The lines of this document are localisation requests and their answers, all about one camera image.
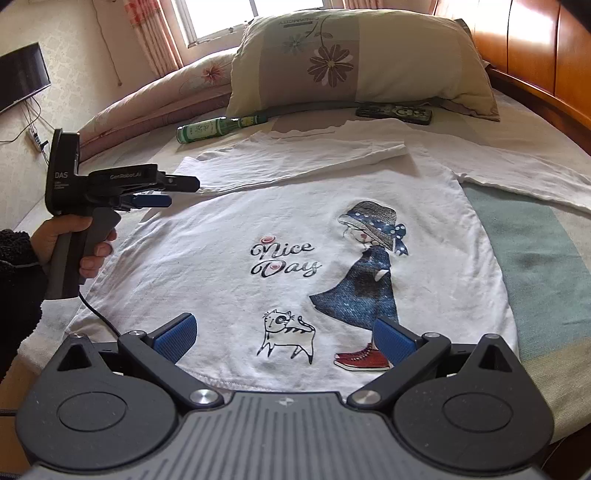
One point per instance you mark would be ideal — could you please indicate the person's left forearm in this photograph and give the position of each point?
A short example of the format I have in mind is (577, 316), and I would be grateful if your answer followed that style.
(18, 286)

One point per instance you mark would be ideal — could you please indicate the black flat television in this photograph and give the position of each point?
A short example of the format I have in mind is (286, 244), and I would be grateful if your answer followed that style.
(23, 78)

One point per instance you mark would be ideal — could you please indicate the wooden bed headboard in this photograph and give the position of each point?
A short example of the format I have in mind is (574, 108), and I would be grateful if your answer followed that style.
(531, 46)

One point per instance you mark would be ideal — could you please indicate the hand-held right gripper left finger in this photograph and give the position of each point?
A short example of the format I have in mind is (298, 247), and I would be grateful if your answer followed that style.
(178, 339)

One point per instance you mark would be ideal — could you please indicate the pink floral folded quilt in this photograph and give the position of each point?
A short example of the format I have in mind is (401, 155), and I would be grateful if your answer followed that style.
(161, 97)

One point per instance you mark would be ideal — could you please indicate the floral patchwork pillow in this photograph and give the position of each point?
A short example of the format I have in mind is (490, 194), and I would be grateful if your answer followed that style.
(392, 69)

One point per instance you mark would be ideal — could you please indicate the green glass bottle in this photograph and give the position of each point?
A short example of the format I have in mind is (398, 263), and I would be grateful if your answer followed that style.
(207, 129)

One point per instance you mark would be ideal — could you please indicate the person's left hand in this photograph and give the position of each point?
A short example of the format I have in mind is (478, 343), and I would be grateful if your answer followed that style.
(51, 230)

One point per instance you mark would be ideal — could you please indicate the window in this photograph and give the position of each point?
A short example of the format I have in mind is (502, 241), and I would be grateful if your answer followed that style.
(231, 16)

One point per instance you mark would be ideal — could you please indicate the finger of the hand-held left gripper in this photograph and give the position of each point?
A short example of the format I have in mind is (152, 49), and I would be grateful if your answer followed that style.
(152, 201)
(182, 183)

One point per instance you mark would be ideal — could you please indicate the white printed long-sleeved shirt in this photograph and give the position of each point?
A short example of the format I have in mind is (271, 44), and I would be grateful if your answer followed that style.
(369, 184)

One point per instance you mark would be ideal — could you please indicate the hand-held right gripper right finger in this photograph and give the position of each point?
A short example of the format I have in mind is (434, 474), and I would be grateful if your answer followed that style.
(392, 341)

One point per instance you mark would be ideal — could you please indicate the black remote control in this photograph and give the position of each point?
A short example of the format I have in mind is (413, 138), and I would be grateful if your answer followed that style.
(397, 113)

